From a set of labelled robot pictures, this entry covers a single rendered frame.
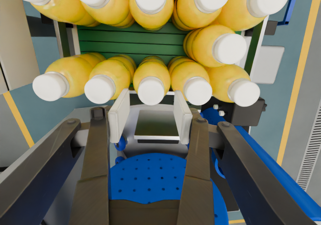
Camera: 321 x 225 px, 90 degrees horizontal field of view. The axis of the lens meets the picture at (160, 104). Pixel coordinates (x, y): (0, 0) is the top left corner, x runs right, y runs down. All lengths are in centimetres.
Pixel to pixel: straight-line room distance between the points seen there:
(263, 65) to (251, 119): 20
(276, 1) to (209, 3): 8
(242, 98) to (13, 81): 36
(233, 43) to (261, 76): 34
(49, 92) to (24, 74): 10
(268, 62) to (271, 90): 116
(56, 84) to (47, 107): 146
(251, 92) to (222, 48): 8
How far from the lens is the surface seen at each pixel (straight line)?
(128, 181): 41
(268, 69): 58
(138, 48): 43
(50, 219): 89
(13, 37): 37
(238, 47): 25
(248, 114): 42
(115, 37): 44
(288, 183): 84
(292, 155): 228
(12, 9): 38
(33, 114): 184
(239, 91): 26
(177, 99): 17
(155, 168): 44
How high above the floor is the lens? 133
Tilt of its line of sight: 68 degrees down
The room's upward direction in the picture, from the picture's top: 176 degrees clockwise
